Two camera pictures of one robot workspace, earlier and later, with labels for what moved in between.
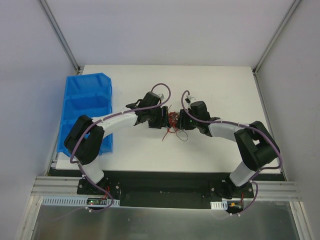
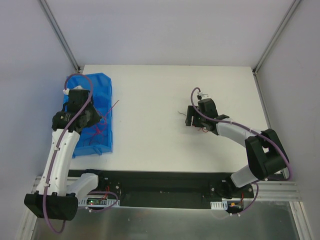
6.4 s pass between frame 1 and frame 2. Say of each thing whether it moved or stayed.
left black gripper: moved
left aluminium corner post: stayed
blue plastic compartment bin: stayed
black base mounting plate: stayed
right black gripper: moved
